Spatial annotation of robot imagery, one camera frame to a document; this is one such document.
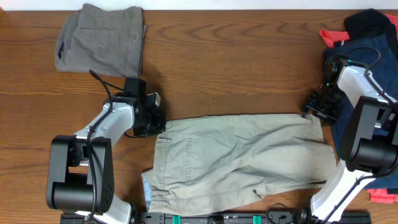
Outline black coiled cable at rail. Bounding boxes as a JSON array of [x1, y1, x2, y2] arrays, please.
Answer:
[[264, 202, 296, 224]]

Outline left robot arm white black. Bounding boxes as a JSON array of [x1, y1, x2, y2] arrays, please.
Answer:
[[46, 78, 165, 223]]

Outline folded dark grey shorts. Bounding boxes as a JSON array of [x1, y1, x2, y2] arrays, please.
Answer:
[[55, 4, 147, 78]]

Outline light khaki shorts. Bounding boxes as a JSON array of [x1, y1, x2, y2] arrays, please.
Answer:
[[142, 114, 336, 216]]

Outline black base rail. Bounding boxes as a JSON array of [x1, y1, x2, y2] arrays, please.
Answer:
[[60, 210, 373, 224]]

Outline navy blue garment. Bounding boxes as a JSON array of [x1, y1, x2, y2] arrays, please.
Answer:
[[323, 34, 398, 190]]

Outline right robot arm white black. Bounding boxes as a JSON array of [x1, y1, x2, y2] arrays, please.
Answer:
[[297, 54, 397, 223]]

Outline red garment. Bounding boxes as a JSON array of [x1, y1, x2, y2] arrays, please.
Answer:
[[319, 14, 397, 48]]

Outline black garment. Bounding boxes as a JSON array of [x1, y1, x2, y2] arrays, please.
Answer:
[[344, 9, 397, 58]]

